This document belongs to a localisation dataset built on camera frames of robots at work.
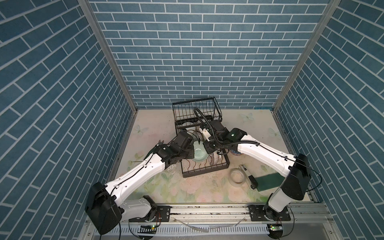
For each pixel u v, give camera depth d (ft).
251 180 2.65
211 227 2.32
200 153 2.64
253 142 1.67
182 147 1.95
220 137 1.94
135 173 1.49
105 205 1.23
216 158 2.76
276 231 2.41
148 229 2.37
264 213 2.19
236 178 2.84
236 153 1.80
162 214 2.43
